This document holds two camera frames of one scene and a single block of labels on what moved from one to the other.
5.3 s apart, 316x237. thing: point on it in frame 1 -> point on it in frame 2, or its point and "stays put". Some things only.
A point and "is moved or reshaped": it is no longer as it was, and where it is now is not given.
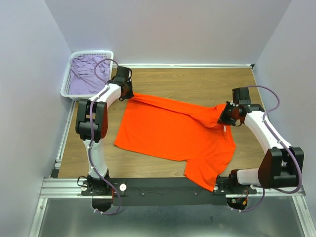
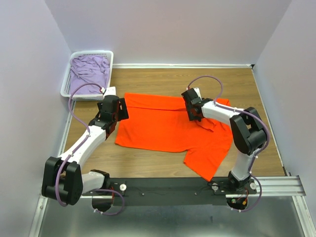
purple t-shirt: [83, 79] stays put
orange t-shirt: [179, 131] is moved or reshaped
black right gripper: [222, 118] -> [190, 117]
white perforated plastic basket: [65, 91] stays put
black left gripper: [130, 94] -> [123, 113]
